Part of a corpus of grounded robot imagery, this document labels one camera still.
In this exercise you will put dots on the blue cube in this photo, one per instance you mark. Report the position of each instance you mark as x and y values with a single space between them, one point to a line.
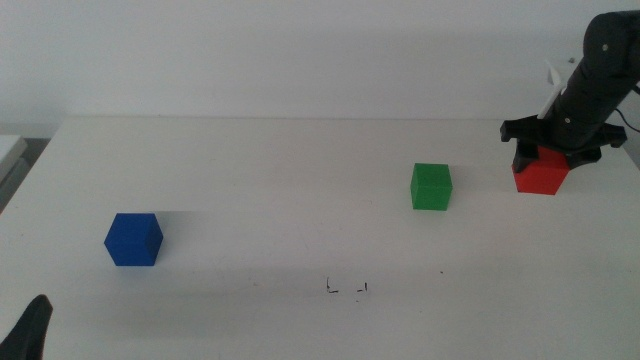
133 241

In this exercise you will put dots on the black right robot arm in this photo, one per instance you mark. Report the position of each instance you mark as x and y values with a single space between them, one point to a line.
607 47

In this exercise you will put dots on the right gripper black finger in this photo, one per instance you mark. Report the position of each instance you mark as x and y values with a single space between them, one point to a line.
525 156
582 157

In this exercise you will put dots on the red cube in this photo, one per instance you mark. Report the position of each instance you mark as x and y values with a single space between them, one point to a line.
542 180

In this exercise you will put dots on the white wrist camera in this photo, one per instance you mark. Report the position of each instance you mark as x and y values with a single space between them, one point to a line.
552 95

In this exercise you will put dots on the green cube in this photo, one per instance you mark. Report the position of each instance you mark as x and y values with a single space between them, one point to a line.
431 187

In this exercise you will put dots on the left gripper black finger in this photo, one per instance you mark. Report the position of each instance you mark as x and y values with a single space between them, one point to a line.
30 330

